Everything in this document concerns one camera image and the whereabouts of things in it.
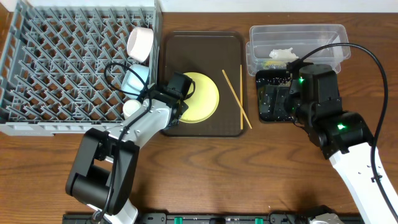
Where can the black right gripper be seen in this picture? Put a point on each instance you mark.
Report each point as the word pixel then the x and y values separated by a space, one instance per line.
pixel 280 93

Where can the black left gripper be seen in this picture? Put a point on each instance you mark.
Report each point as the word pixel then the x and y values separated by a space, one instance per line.
pixel 181 109

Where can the yellow plate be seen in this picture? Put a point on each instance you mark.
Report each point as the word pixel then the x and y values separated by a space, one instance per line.
pixel 203 101

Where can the white green cup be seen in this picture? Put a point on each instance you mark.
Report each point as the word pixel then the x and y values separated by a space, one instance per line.
pixel 130 107

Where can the light blue bowl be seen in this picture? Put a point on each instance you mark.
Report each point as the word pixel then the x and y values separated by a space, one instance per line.
pixel 131 83

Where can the white wrapper waste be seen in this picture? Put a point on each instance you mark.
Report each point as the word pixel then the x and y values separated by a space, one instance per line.
pixel 283 54

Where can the white pink bowl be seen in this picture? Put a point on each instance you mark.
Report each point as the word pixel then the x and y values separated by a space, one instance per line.
pixel 139 43

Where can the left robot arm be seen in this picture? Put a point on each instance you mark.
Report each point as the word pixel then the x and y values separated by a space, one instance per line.
pixel 103 171

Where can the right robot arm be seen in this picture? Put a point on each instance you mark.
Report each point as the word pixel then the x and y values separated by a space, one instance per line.
pixel 309 97

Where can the black waste tray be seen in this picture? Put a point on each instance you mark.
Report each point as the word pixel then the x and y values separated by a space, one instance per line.
pixel 267 81

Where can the grey dishwasher rack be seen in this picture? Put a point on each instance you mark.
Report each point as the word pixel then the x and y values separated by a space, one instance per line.
pixel 59 62

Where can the clear plastic bin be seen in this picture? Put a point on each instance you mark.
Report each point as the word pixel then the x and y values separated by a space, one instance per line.
pixel 303 38

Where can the dark brown serving tray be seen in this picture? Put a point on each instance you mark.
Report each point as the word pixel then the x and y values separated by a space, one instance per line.
pixel 209 53

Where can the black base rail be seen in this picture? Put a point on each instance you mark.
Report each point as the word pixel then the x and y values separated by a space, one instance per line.
pixel 161 218

